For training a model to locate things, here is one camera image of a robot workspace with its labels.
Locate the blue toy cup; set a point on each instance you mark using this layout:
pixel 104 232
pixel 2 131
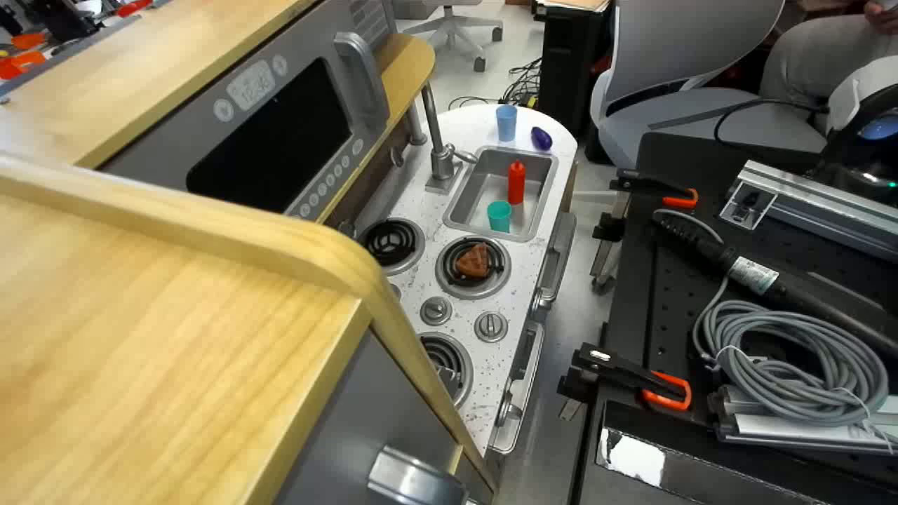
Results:
pixel 507 121

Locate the purple toy eggplant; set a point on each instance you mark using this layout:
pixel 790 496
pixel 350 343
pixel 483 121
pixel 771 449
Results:
pixel 539 138

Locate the orange toy item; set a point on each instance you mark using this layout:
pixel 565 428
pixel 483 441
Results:
pixel 24 58

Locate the white speckled toy kitchen counter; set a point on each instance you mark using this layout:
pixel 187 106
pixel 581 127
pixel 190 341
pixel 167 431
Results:
pixel 417 281

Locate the brown toy food piece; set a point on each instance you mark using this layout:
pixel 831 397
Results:
pixel 469 263

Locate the grey stove knob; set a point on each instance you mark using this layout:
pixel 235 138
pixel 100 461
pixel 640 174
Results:
pixel 489 327
pixel 437 310
pixel 393 291

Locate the black cabinet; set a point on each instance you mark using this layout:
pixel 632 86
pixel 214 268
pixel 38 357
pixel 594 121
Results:
pixel 572 58

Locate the grey toy sink basin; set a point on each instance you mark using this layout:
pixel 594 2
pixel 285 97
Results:
pixel 473 201

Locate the black perforated breadboard table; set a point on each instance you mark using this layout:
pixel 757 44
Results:
pixel 654 299

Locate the green toy cup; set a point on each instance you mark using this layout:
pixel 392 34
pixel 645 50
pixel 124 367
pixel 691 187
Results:
pixel 501 218

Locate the black toy stove burner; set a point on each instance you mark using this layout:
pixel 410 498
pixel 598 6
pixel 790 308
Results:
pixel 447 281
pixel 447 360
pixel 393 243

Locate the red toy bottle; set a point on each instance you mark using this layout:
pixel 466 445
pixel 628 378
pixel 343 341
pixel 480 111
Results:
pixel 518 180

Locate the white office chair base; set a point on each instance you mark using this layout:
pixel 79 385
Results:
pixel 458 28

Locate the small wooden shelf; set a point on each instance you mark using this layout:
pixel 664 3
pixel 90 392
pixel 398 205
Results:
pixel 410 65

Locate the wooden toy kitchen cabinet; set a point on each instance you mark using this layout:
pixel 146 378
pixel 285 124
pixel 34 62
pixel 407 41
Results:
pixel 142 354

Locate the black orange bar clamp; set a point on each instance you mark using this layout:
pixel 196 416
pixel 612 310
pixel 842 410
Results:
pixel 618 369
pixel 654 187

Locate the small black bracket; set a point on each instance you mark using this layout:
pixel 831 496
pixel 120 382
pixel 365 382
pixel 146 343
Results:
pixel 607 254

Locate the short aluminium profile rail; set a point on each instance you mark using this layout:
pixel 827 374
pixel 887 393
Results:
pixel 796 428

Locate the wooden bar counter top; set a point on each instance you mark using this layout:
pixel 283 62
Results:
pixel 142 75

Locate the grey toy kitchen faucet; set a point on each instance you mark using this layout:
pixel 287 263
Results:
pixel 437 141

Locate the grey toy microwave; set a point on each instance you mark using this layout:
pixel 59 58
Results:
pixel 270 141

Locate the long aluminium profile rail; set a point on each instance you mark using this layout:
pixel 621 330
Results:
pixel 823 205

